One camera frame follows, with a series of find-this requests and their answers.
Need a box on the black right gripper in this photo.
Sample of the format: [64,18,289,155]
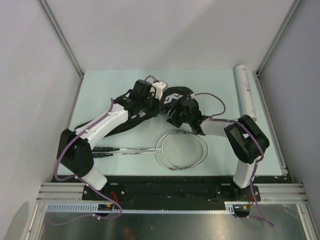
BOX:
[160,99,192,128]

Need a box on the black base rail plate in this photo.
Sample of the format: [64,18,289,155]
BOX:
[49,174,293,211]

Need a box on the black white badminton racket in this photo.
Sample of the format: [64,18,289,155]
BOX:
[91,131,210,172]

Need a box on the aluminium frame rail right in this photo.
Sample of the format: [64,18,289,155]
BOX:
[252,71,320,240]

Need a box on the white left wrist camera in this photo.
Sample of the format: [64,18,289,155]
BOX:
[150,81,168,100]

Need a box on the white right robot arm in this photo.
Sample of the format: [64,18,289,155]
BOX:
[160,97,270,201]

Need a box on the right aluminium frame post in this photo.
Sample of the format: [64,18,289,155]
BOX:
[255,0,305,77]

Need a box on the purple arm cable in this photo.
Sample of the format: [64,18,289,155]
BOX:
[191,92,276,229]
[47,74,158,226]

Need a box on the white shuttlecock tube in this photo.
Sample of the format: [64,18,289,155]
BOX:
[234,64,257,122]

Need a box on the black Crossway racket bag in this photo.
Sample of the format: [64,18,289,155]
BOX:
[74,85,197,138]

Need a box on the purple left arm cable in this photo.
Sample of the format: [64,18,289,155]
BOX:
[47,74,158,226]

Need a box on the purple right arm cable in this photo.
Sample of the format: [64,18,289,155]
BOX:
[191,92,276,229]

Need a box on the left aluminium frame post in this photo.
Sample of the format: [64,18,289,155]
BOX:
[37,0,85,80]

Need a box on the aluminium frame post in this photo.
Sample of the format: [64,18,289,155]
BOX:
[255,0,305,77]
[37,0,85,80]

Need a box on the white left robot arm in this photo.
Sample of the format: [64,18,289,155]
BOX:
[56,79,168,200]

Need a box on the white slotted cable duct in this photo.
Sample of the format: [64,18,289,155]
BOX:
[46,202,234,215]

